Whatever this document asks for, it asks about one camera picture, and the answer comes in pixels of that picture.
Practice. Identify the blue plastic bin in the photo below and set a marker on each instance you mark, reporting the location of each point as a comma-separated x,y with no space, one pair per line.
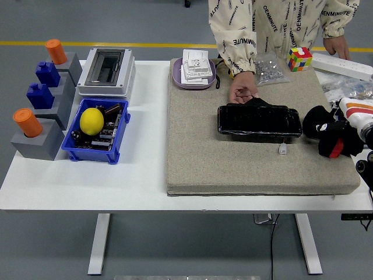
91,153

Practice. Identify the grey base block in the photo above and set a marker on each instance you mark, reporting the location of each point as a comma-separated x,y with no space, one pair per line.
63,114
37,146
74,68
68,87

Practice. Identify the clear bag of screws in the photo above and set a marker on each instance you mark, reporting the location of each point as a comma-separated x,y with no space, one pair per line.
270,70

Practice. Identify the black table control panel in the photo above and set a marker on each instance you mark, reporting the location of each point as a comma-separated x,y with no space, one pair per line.
354,217

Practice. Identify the white table leg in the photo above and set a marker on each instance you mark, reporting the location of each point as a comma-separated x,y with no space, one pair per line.
308,242
99,242

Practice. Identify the brown cylindrical capacitor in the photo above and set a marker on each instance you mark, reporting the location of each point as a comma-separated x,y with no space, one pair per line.
112,108

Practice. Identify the person's left hand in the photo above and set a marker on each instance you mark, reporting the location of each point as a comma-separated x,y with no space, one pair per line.
338,48

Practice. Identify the person's right hand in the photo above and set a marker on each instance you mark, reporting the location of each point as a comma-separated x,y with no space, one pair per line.
242,86

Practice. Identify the person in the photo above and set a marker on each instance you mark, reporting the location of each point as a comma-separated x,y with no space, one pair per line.
277,17

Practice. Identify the black chair wheel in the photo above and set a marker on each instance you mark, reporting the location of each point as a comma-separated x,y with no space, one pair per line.
187,3

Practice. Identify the white socket plate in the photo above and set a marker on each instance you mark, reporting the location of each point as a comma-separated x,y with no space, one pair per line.
196,62

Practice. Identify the clear plastic parts bags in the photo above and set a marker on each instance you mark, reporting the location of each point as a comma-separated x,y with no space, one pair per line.
341,86

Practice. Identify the black rag with red patch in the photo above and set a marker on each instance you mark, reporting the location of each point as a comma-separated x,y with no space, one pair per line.
317,116

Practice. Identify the silver box under table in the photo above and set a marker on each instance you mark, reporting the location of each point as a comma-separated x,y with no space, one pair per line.
262,218

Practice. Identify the black rectangular panel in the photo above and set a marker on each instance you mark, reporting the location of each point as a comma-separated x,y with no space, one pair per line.
259,122

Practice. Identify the purple tray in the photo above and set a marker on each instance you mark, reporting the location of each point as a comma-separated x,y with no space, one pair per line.
176,75

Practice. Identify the grey-brown mat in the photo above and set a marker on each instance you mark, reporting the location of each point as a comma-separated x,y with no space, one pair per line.
218,163

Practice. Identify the person's left forearm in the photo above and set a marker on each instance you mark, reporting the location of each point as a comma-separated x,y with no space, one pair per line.
339,17

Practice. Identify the grey electrical enclosure box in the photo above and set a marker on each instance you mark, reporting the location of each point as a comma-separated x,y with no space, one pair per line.
124,64

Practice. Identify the round black capacitor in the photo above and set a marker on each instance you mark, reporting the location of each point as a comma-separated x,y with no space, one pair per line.
76,134

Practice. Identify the yellow lemon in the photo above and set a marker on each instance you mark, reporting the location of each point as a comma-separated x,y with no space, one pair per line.
91,121

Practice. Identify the person's right forearm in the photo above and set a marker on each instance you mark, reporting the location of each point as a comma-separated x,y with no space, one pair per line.
236,54

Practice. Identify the dark circuit board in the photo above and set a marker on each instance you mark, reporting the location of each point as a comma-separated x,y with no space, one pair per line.
101,143

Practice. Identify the small white connector plug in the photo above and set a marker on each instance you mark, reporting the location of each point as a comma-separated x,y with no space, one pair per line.
282,150

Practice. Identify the white power strip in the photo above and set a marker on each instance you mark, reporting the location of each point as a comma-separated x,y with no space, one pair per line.
342,64

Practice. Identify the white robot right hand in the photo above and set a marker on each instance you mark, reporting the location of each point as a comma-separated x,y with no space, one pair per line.
357,115

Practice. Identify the blue block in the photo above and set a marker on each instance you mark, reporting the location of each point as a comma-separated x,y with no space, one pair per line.
40,95
47,73

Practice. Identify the multicoloured puzzle cube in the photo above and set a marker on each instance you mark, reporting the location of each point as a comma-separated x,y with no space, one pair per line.
299,59

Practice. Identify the orange cylinder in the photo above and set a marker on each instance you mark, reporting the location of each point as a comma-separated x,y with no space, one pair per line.
27,122
56,51

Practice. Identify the white switch plate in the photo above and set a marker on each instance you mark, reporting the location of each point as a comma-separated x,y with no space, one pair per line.
193,80

